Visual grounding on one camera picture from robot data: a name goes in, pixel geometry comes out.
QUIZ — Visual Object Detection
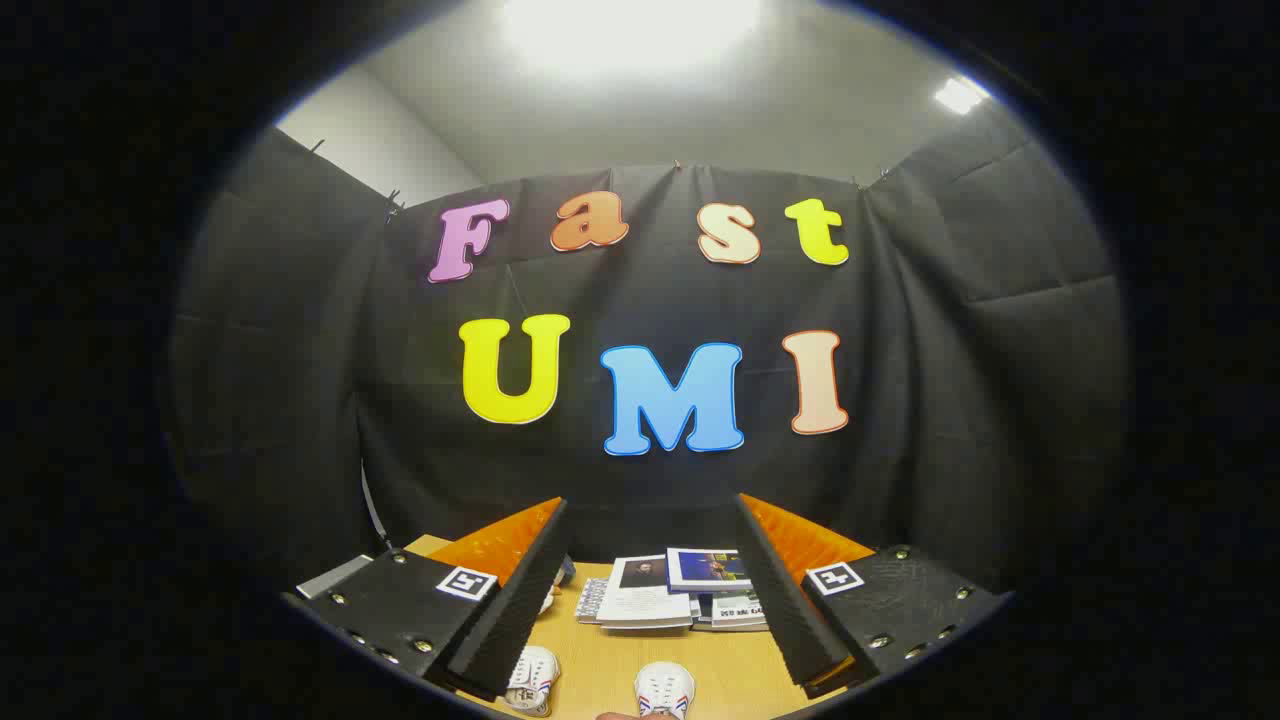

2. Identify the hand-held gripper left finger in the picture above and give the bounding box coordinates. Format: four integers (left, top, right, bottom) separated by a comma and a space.
283, 497, 573, 703

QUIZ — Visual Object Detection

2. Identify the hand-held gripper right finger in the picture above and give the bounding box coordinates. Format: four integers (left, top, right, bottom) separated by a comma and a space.
735, 493, 1011, 699

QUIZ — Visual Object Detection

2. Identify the white striped canvas shoe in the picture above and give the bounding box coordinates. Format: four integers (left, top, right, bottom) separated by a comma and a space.
503, 645, 561, 718
634, 661, 696, 720

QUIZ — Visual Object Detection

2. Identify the grey fabric storage box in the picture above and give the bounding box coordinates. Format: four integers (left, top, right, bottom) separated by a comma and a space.
295, 553, 376, 601

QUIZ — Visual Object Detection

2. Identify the pale green cover book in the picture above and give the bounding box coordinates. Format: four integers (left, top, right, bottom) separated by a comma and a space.
710, 593, 769, 633

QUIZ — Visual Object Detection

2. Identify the blue cover book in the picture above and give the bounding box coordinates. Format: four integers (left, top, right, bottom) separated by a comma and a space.
666, 547, 753, 594

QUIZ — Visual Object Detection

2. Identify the white book with portrait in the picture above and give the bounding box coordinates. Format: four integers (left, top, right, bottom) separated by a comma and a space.
598, 555, 701, 631

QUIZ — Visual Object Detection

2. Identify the small ceiling light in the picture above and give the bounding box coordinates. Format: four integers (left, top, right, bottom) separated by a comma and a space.
935, 77, 991, 114

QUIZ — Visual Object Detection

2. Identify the large ceiling light panel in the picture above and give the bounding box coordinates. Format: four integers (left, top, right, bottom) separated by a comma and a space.
500, 0, 761, 73

